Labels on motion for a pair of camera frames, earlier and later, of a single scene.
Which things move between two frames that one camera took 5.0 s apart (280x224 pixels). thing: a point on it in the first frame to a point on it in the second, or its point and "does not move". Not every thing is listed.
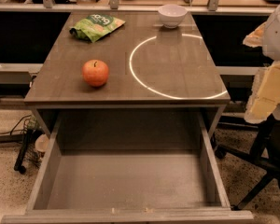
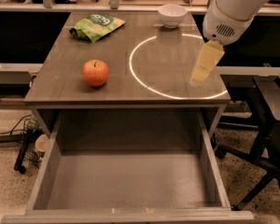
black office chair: (269, 153) does not move
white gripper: (278, 35) to (222, 25)
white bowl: (172, 15) does not move
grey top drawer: (129, 168) does not move
